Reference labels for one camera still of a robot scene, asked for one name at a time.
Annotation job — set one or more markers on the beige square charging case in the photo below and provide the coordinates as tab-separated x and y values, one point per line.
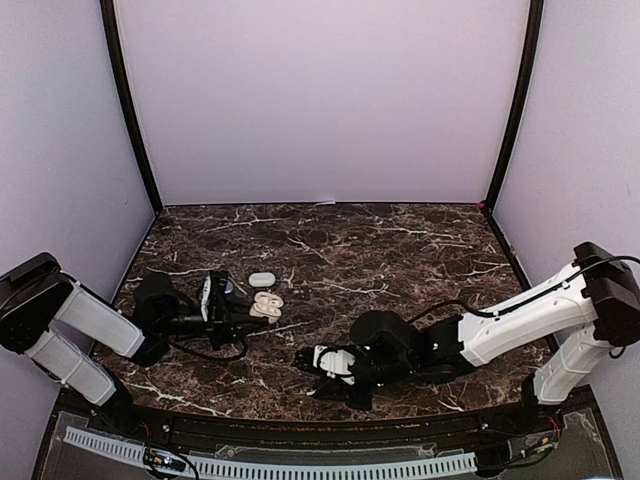
267	305

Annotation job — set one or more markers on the left black frame post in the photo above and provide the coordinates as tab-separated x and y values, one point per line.
126	100

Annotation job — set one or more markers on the black front rail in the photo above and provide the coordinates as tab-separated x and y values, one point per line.
195	430

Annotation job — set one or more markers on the right black frame post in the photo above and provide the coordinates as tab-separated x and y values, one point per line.
526	65

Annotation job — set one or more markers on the white oval charging case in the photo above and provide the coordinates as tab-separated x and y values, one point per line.
262	279

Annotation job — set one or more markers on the black frame post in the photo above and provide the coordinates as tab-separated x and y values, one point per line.
126	100
526	65

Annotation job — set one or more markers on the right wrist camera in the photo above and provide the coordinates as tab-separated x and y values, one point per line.
328	364

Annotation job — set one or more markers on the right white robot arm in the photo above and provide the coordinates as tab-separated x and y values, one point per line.
596	296

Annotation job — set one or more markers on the white slotted cable duct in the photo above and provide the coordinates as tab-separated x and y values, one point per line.
166	465

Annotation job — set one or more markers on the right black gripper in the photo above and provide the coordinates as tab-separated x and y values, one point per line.
338	392

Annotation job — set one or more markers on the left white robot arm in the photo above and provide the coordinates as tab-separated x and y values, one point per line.
38	294

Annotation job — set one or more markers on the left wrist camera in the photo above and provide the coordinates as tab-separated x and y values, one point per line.
207	294

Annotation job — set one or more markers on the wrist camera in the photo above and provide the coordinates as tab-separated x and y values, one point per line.
207	294
328	364

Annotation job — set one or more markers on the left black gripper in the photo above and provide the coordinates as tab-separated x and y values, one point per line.
227	327

